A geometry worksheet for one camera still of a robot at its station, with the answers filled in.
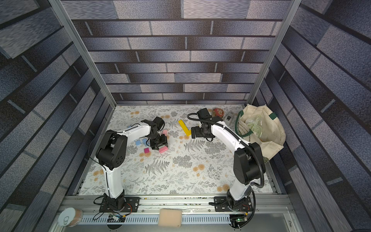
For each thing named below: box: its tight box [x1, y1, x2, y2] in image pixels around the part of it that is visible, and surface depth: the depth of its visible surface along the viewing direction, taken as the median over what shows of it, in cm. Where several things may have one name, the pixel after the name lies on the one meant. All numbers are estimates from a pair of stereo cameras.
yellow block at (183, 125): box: [178, 119, 190, 132], surface depth 109 cm
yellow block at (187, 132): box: [183, 127, 192, 137], surface depth 105 cm
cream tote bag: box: [234, 103, 286, 160], surface depth 91 cm
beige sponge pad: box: [157, 208, 183, 228], surface depth 72 cm
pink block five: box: [158, 145, 169, 154], surface depth 94 cm
